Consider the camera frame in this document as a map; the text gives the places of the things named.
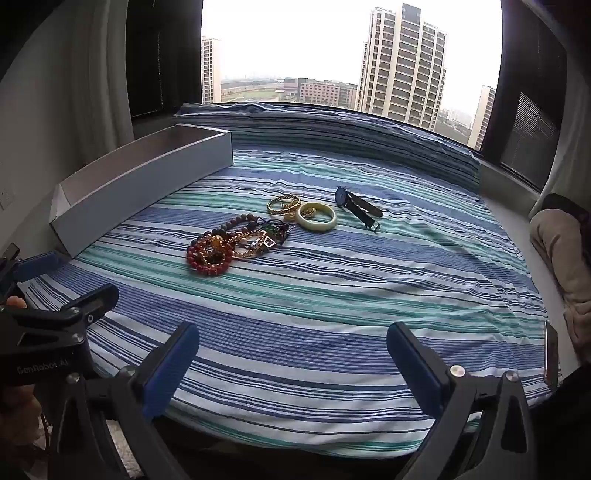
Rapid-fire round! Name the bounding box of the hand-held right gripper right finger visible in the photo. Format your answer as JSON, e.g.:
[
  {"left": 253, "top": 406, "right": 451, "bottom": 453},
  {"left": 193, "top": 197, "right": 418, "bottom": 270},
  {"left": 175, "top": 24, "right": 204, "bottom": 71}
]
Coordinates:
[{"left": 387, "top": 322, "right": 530, "bottom": 480}]

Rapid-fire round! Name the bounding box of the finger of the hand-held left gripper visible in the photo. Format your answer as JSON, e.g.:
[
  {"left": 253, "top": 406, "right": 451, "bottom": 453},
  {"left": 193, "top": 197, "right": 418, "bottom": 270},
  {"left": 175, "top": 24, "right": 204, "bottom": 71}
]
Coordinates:
[
  {"left": 68, "top": 283, "right": 120, "bottom": 331},
  {"left": 16, "top": 255, "right": 69, "bottom": 285}
]

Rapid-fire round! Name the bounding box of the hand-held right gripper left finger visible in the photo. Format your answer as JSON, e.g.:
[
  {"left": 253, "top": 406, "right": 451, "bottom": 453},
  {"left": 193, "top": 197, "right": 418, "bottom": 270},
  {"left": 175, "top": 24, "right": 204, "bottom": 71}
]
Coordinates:
[{"left": 52, "top": 322, "right": 200, "bottom": 480}]

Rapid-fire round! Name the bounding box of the red bead bracelet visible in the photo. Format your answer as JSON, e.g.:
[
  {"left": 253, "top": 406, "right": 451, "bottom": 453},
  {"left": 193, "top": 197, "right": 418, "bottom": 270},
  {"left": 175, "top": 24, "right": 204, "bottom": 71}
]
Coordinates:
[{"left": 187, "top": 241, "right": 232, "bottom": 278}]

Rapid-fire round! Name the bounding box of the long white cardboard box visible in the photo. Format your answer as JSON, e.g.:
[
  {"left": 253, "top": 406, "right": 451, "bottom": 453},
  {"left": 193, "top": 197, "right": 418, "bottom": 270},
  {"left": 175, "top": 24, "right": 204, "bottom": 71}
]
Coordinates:
[{"left": 49, "top": 124, "right": 234, "bottom": 258}]

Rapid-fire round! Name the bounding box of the amber bead bracelet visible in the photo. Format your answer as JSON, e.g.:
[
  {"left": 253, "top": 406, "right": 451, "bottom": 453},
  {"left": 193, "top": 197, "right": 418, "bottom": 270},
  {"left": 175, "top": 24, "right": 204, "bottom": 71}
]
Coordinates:
[{"left": 196, "top": 233, "right": 274, "bottom": 262}]

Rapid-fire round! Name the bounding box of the brown wooden bead bracelet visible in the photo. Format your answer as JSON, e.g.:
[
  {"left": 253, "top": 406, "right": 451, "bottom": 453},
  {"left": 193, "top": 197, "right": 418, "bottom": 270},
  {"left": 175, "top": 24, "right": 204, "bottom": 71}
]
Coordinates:
[{"left": 213, "top": 212, "right": 259, "bottom": 236}]

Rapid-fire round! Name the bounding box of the cream jade bangle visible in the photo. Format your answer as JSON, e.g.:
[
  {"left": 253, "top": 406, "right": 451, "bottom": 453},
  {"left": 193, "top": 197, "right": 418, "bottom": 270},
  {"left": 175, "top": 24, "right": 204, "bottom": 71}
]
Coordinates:
[{"left": 295, "top": 202, "right": 338, "bottom": 231}]

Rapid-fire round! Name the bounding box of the green pendant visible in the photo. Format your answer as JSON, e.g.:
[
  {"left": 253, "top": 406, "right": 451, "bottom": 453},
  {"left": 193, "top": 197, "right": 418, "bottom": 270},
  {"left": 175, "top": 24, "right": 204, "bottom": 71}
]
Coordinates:
[{"left": 259, "top": 220, "right": 296, "bottom": 241}]

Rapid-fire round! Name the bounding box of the dark blue black strap watch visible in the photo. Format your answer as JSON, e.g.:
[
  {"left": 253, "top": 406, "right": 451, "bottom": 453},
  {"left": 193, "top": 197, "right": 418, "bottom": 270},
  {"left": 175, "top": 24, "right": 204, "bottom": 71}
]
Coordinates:
[{"left": 335, "top": 185, "right": 384, "bottom": 232}]

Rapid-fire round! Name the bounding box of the twisted gold bangle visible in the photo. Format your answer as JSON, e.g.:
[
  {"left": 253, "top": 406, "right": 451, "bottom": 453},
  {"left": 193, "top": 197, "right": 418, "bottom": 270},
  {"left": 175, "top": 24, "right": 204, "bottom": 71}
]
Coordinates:
[{"left": 267, "top": 195, "right": 302, "bottom": 214}]

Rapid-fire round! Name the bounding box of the person's left hand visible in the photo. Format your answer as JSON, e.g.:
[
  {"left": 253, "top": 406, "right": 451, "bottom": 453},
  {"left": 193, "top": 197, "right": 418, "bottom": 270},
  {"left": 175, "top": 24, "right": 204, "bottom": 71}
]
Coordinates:
[{"left": 0, "top": 295, "right": 49, "bottom": 444}]

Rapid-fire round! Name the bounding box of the black flat device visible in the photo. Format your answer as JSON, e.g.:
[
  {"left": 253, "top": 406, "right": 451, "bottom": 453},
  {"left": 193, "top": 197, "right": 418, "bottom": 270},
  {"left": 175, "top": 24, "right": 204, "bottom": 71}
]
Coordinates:
[{"left": 0, "top": 242, "right": 22, "bottom": 274}]

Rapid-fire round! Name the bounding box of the smartphone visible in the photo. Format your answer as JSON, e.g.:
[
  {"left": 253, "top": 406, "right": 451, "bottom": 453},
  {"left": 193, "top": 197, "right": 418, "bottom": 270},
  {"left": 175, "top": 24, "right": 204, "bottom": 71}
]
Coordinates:
[{"left": 543, "top": 320, "right": 561, "bottom": 393}]

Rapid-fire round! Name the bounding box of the blue green striped bed sheet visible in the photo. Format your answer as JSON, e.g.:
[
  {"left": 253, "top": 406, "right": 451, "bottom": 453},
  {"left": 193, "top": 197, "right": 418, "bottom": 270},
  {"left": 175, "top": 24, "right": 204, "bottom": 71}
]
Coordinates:
[{"left": 25, "top": 102, "right": 561, "bottom": 462}]

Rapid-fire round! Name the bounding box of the beige plush cloth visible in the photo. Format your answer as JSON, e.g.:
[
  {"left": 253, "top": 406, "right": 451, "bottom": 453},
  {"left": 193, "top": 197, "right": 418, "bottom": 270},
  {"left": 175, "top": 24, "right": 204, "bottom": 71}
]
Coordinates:
[{"left": 529, "top": 194, "right": 591, "bottom": 363}]

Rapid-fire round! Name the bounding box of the white curtain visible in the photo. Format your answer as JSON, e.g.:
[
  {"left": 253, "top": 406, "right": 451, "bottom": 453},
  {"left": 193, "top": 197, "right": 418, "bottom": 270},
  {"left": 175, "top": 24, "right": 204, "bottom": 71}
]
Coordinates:
[{"left": 69, "top": 0, "right": 136, "bottom": 154}]

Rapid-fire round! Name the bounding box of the black window blind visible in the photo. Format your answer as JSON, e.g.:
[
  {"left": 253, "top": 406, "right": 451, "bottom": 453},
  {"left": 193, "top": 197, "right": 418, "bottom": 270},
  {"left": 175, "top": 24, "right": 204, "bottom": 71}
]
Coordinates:
[
  {"left": 480, "top": 0, "right": 570, "bottom": 191},
  {"left": 126, "top": 0, "right": 204, "bottom": 119}
]

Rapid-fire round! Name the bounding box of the window pane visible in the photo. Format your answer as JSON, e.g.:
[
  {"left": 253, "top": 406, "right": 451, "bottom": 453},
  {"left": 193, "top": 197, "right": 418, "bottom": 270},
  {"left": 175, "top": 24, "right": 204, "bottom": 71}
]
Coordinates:
[{"left": 201, "top": 0, "right": 504, "bottom": 151}]

